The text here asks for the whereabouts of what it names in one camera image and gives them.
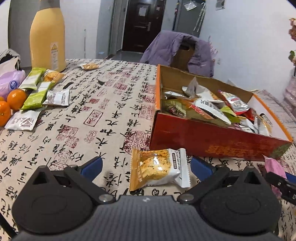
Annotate pale pink vase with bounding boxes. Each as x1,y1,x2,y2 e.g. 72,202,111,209
282,75,296,106

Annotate small white snack packet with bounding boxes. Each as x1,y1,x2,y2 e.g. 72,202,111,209
43,89,70,106
5,109,42,132

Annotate white interior door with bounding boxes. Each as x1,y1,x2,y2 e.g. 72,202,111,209
109,0,125,55

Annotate white plastic bag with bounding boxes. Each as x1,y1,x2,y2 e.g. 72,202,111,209
0,49,21,77

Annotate purple tissue pack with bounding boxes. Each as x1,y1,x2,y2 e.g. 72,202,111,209
0,70,26,99

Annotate small orange snack packet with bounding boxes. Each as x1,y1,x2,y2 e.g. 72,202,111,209
43,70,65,82

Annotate wooden chair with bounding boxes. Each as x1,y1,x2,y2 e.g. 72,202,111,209
170,38,197,72

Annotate pile of mixed snack packets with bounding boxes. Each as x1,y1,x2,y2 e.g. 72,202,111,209
162,76,272,136

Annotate orange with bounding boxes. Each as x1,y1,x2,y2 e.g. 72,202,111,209
7,89,28,110
0,101,11,127

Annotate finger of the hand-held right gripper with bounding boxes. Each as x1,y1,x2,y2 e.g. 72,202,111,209
265,171,296,207

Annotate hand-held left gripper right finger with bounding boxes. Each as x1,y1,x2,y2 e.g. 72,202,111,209
177,156,261,206

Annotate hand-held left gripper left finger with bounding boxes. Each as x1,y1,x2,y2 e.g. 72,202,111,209
30,156,116,205

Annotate dark entrance door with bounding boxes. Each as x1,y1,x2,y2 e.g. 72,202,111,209
122,0,165,54

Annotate small pink snack packet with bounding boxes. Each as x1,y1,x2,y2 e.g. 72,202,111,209
264,155,287,198

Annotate red cardboard box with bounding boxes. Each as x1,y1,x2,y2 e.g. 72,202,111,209
149,64,294,160

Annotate gold triangular snack packet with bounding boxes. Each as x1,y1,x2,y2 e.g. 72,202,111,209
129,148,191,192

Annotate metal wire rack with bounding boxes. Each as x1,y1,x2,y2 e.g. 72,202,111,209
207,35,219,63

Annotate dried pink roses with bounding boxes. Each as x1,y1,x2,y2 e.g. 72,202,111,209
287,17,296,67

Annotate yellow bottle with grey collar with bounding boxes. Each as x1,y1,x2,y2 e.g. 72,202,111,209
30,0,66,73

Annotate small clear cracker packet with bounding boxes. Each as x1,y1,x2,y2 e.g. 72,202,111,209
80,62,100,70

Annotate purple jacket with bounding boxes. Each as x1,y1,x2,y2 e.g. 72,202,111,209
139,30,214,78

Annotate folded white umbrella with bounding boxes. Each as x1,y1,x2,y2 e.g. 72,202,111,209
193,2,207,33

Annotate green and white snack bar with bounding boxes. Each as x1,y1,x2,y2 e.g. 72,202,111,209
21,81,56,110
18,68,47,90

